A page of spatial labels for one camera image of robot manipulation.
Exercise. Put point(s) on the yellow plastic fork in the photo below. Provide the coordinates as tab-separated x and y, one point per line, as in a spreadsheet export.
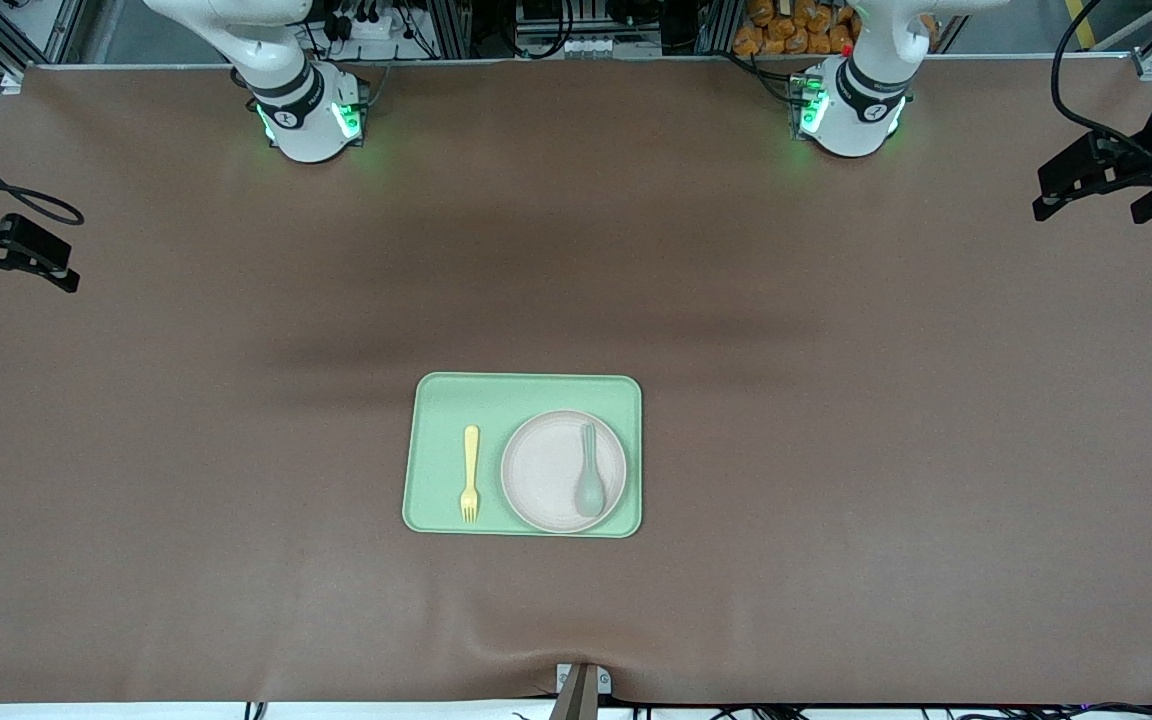
471	460

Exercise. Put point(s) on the round beige plate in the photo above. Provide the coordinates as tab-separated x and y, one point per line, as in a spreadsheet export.
546	470

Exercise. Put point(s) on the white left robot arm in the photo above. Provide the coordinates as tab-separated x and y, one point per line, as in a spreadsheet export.
856	125

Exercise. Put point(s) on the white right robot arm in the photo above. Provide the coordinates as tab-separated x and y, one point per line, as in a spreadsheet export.
301	125

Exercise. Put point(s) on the brown table mat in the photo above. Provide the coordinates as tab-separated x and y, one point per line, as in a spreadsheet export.
236	450

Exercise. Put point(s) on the orange round objects pile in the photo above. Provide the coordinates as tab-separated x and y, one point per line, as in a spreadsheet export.
786	30

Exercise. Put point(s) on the white power strip with plugs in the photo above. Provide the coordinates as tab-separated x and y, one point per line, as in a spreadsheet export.
361	25

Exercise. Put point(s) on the light green rectangular tray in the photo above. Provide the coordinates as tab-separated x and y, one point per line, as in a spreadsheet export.
436	420

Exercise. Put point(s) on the slim white power strip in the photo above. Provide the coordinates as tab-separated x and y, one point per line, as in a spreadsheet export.
576	46

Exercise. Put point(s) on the pale green plastic spoon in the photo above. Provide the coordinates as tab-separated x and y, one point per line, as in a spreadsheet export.
589	495

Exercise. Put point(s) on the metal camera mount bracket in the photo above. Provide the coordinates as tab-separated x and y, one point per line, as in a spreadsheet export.
581	690

